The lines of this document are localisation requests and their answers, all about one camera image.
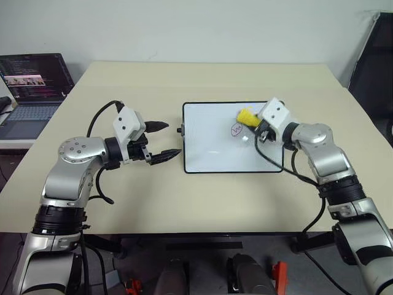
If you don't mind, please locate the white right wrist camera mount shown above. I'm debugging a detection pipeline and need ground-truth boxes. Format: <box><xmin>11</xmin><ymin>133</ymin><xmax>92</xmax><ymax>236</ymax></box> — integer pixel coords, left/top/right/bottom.
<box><xmin>257</xmin><ymin>97</ymin><xmax>298</xmax><ymax>143</ymax></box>

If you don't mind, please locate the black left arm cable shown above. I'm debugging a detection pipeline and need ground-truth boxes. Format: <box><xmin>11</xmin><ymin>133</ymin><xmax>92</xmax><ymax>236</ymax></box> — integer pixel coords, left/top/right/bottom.
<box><xmin>87</xmin><ymin>100</ymin><xmax>125</xmax><ymax>205</ymax></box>

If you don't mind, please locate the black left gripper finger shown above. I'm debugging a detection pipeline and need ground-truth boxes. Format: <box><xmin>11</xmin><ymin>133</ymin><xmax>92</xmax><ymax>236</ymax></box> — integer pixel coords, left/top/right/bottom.
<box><xmin>144</xmin><ymin>120</ymin><xmax>170</xmax><ymax>134</ymax></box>
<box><xmin>147</xmin><ymin>148</ymin><xmax>182</xmax><ymax>167</ymax></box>

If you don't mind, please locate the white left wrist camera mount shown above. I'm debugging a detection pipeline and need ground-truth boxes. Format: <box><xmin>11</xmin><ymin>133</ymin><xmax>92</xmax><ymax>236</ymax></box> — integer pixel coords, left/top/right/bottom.
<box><xmin>112</xmin><ymin>105</ymin><xmax>146</xmax><ymax>163</ymax></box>

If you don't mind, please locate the yellow whiteboard eraser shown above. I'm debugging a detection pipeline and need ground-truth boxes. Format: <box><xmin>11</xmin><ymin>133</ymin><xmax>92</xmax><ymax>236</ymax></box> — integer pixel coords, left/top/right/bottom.
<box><xmin>235</xmin><ymin>106</ymin><xmax>261</xmax><ymax>127</ymax></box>

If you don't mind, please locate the open grey laptop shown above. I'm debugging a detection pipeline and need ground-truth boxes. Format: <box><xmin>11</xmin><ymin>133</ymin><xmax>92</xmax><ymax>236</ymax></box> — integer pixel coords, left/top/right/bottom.
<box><xmin>0</xmin><ymin>53</ymin><xmax>75</xmax><ymax>141</ymax></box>

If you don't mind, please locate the dark rounded shape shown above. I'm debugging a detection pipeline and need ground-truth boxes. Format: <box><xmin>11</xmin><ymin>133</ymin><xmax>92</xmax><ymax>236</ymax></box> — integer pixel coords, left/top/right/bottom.
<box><xmin>226</xmin><ymin>253</ymin><xmax>276</xmax><ymax>295</ymax></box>
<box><xmin>153</xmin><ymin>259</ymin><xmax>193</xmax><ymax>295</ymax></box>

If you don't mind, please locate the red clamp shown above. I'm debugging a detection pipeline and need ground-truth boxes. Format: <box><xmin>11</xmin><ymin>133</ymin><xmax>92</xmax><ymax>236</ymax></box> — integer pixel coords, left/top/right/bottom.
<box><xmin>271</xmin><ymin>261</ymin><xmax>288</xmax><ymax>291</ymax></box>
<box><xmin>123</xmin><ymin>278</ymin><xmax>144</xmax><ymax>295</ymax></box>

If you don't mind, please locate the black table frame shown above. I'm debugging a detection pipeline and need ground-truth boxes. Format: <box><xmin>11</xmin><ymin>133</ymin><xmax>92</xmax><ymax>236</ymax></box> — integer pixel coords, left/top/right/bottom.
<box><xmin>82</xmin><ymin>232</ymin><xmax>338</xmax><ymax>256</ymax></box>

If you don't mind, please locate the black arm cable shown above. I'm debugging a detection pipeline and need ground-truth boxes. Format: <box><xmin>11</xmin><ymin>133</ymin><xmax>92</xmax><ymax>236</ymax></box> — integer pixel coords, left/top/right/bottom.
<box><xmin>87</xmin><ymin>100</ymin><xmax>125</xmax><ymax>205</ymax></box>
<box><xmin>254</xmin><ymin>135</ymin><xmax>327</xmax><ymax>246</ymax></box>

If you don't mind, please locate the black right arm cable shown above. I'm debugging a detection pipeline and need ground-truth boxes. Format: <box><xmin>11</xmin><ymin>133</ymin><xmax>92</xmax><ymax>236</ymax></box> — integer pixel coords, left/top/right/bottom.
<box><xmin>254</xmin><ymin>135</ymin><xmax>327</xmax><ymax>246</ymax></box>

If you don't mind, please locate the black framed whiteboard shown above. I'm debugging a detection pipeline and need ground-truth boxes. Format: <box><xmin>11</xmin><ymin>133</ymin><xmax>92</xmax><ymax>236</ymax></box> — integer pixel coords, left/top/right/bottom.
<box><xmin>177</xmin><ymin>101</ymin><xmax>284</xmax><ymax>175</ymax></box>

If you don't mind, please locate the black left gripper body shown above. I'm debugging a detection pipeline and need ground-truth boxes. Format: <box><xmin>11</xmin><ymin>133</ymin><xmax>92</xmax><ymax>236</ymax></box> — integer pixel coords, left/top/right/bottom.
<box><xmin>127</xmin><ymin>133</ymin><xmax>153</xmax><ymax>163</ymax></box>

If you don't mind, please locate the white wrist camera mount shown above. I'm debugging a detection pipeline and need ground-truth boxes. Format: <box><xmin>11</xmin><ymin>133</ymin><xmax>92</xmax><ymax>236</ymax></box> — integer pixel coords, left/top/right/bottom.
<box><xmin>257</xmin><ymin>97</ymin><xmax>298</xmax><ymax>143</ymax></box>
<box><xmin>112</xmin><ymin>105</ymin><xmax>146</xmax><ymax>163</ymax></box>

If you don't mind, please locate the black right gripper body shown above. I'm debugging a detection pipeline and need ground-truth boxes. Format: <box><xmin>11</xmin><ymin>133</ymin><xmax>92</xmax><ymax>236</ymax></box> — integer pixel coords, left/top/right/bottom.
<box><xmin>254</xmin><ymin>121</ymin><xmax>278</xmax><ymax>145</ymax></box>

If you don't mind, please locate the black object beside laptop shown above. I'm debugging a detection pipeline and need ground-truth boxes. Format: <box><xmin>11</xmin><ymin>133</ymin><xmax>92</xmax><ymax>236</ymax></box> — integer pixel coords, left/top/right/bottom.
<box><xmin>0</xmin><ymin>96</ymin><xmax>13</xmax><ymax>116</ymax></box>

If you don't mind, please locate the black floor cable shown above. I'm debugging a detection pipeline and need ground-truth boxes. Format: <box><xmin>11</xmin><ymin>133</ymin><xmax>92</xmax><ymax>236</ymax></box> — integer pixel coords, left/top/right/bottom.
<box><xmin>303</xmin><ymin>249</ymin><xmax>352</xmax><ymax>295</ymax></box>

